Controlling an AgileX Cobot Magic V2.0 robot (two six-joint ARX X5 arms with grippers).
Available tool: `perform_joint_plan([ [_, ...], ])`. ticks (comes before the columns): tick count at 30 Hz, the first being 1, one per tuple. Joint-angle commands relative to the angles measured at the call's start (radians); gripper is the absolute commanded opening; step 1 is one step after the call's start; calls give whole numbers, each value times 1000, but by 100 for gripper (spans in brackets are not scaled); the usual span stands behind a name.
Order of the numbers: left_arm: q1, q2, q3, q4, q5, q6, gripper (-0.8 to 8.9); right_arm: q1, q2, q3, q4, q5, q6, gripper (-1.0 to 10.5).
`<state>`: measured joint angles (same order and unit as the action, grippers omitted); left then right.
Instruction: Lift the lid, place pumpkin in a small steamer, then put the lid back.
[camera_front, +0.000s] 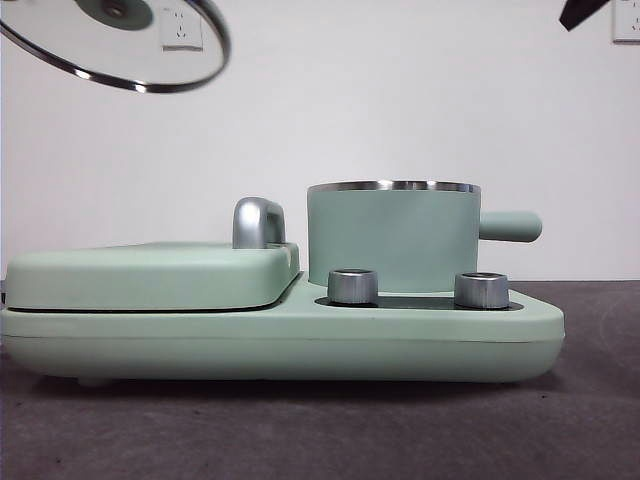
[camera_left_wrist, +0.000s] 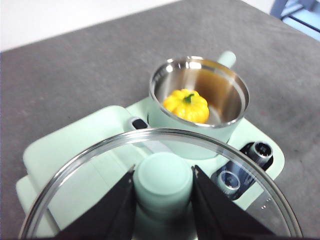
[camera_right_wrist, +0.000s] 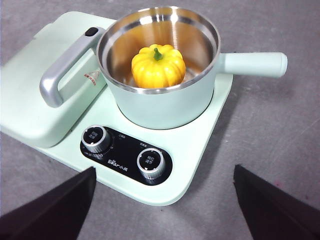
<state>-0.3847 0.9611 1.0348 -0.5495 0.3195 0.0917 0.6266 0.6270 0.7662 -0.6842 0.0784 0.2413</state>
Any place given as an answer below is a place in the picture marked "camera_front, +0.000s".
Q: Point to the mint green griddle cover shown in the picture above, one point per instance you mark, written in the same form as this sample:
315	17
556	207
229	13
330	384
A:
150	275

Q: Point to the glass lid with green knob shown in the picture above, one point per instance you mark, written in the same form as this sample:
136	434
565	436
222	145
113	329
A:
120	10

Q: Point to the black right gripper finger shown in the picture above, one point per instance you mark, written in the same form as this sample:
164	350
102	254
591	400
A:
580	12

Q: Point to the silver control knob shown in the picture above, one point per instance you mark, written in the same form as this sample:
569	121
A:
352	287
481	290

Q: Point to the mint green breakfast machine base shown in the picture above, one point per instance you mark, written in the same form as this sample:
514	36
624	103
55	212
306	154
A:
150	345

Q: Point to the white wall socket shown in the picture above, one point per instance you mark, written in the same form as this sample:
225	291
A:
629	25
182	42

